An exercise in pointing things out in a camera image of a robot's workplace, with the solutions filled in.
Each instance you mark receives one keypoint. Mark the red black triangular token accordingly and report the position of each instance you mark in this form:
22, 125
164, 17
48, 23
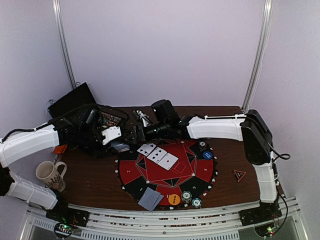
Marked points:
239, 174

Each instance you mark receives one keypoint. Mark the blue small blind button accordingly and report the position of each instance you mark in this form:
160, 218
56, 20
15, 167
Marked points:
207, 155

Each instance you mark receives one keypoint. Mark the orange plastic cup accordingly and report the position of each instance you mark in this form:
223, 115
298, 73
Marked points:
60, 149

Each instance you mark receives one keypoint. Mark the four of clubs card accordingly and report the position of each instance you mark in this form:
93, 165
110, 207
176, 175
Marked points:
146, 149

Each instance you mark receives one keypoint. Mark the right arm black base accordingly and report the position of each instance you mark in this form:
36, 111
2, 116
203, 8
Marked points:
265, 212

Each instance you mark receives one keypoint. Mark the orange big blind button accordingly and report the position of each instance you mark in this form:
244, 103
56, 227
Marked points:
174, 199

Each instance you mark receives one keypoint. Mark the dealt blue-backed card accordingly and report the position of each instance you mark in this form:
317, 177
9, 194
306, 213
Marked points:
151, 201
148, 191

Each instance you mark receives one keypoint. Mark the round red black poker mat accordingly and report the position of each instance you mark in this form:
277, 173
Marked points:
190, 173

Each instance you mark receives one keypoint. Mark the diamonds face-up card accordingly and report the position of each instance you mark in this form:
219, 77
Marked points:
168, 161

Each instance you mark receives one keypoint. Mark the green white poker chip stack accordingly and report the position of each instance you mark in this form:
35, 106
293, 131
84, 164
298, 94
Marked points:
186, 196

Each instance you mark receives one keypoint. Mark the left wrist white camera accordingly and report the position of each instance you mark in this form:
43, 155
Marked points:
111, 134

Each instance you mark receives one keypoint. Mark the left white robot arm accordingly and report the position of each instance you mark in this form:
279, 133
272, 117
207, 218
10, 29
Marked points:
20, 143

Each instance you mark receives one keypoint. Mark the spades face-up card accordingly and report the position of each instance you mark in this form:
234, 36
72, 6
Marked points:
156, 155

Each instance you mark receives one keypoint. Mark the white floral ceramic mug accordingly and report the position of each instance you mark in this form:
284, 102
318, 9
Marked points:
52, 174

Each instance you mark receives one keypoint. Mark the black white poker chip stack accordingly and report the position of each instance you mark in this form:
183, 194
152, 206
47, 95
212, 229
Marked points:
202, 145

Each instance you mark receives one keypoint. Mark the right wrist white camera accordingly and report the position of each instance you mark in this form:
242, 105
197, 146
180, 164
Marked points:
142, 117

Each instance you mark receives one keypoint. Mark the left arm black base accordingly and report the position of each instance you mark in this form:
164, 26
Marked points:
69, 216

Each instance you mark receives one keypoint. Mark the grey playing card deck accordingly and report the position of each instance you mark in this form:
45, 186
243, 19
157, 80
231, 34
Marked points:
120, 146

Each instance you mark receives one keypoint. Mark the left aluminium frame post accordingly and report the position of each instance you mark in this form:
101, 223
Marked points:
63, 43

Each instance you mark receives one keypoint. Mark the black poker chip case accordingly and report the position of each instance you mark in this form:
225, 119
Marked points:
72, 105

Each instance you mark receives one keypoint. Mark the wrist white camera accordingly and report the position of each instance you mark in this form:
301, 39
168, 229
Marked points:
111, 134
142, 117

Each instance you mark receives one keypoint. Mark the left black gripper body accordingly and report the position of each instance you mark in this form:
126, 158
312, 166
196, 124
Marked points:
99, 153

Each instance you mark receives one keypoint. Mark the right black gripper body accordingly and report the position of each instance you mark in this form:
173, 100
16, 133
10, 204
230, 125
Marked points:
139, 132

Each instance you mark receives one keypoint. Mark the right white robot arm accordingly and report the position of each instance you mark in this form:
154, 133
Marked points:
230, 156

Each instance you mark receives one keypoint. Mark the aluminium front rail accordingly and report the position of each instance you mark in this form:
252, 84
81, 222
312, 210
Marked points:
216, 223

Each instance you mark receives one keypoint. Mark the teal white poker chip stack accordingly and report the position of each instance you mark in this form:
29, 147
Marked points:
196, 202

